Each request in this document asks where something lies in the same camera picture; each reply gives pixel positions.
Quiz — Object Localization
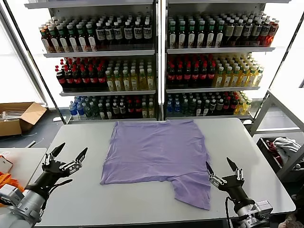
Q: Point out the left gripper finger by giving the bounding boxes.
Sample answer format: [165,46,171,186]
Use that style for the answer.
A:
[42,142,66,167]
[62,147,88,172]

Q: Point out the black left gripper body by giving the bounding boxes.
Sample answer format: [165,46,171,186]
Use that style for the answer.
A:
[25,163,72,197]

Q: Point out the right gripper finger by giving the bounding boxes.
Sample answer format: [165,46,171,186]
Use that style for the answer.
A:
[205,161,227,190]
[226,156,245,182]

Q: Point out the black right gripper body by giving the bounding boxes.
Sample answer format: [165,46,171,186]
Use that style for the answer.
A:
[217,174,254,209]

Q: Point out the purple t-shirt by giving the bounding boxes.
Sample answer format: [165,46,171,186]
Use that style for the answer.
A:
[99,120,212,211]

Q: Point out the white side table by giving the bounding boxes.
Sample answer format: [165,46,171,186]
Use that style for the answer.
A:
[0,147,48,190]

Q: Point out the orange cloth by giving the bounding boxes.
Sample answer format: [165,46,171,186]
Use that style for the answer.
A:
[0,172,26,193]

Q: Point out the black plastic crate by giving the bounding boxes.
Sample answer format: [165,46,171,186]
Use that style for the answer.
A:
[256,135,304,175]

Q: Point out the red cloth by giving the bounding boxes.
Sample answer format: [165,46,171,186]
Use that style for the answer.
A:
[265,140,285,164]

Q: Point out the brown cardboard box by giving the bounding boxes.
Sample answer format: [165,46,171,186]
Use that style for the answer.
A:
[0,102,48,137]

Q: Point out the small white box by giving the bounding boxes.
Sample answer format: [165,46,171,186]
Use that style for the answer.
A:
[0,155,14,173]

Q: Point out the green tinted bottle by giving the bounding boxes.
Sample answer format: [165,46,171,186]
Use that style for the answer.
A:
[84,102,93,119]
[181,99,190,117]
[189,99,197,117]
[91,102,100,119]

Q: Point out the white grey cloth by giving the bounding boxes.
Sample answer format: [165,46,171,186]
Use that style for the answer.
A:
[272,137,302,154]

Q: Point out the white packing inserts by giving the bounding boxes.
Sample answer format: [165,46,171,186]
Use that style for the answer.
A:
[0,108,24,122]

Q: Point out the pink patterned fabric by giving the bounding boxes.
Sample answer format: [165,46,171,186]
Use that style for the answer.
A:
[280,213,304,228]

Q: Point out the cola bottle red cap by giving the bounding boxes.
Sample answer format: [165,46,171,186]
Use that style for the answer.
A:
[97,66,107,91]
[175,64,184,87]
[223,97,231,116]
[230,96,238,116]
[191,63,200,87]
[167,64,176,87]
[183,63,192,87]
[55,66,66,92]
[134,101,143,119]
[64,67,74,92]
[199,63,208,87]
[89,66,99,91]
[73,67,83,92]
[81,67,91,91]
[207,63,216,87]
[127,101,135,119]

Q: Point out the black metal pole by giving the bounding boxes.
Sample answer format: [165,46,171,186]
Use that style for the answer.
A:
[0,0,67,125]
[253,14,304,119]

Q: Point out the grey metal shelf rack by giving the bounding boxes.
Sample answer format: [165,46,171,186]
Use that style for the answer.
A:
[163,0,292,122]
[23,0,159,125]

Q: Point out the red tea bottle white cap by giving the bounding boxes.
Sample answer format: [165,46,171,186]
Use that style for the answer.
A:
[40,26,50,53]
[48,24,58,53]

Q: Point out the dark bottle green cap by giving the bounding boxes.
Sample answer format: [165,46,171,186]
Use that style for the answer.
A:
[197,20,207,48]
[57,23,68,52]
[67,23,77,52]
[85,23,97,52]
[168,20,178,48]
[215,19,226,48]
[76,23,86,52]
[178,20,188,48]
[187,20,197,48]
[206,19,216,48]

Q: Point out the dark bottle black white label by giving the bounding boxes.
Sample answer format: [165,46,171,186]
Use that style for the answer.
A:
[113,20,124,45]
[244,18,254,46]
[104,21,115,45]
[253,18,263,46]
[261,19,271,46]
[123,20,133,45]
[95,21,106,46]
[133,20,143,45]
[142,20,153,44]

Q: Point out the red drink bottle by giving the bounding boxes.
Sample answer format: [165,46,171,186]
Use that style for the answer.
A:
[269,20,280,46]

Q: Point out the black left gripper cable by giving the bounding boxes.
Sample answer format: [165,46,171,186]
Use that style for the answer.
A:
[35,179,74,223]

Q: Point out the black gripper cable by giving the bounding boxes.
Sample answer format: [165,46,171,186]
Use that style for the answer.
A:
[35,179,74,223]
[225,196,233,228]

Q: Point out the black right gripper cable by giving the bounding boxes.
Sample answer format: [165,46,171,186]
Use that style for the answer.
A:
[225,196,233,228]

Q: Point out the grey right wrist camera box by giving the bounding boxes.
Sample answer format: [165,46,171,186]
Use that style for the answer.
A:
[251,200,274,214]

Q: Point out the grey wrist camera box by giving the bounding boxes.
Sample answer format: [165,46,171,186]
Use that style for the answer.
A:
[251,200,274,214]
[0,185,24,205]

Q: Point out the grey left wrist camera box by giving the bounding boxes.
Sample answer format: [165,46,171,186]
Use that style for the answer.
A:
[0,185,24,205]

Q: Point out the grey metal frame table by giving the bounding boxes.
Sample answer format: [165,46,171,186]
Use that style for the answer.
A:
[249,88,304,182]

